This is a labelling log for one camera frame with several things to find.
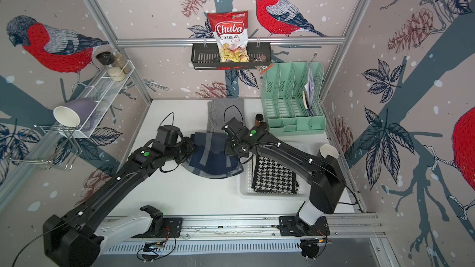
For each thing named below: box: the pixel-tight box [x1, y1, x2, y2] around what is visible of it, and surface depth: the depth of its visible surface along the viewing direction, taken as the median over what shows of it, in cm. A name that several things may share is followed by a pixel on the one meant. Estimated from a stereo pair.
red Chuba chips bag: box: [207, 10, 250, 63], surface depth 84 cm
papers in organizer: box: [302, 61, 315, 117], surface depth 94 cm
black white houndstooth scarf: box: [251, 155, 300, 195], surface depth 83 cm
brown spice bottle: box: [254, 113, 264, 127], surface depth 101 cm
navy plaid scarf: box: [181, 132, 245, 180], surface depth 79 cm
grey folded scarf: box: [206, 97, 245, 133], surface depth 112 cm
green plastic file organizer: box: [261, 61, 326, 133], surface depth 107 cm
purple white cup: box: [53, 98, 98, 128], surface depth 63 cm
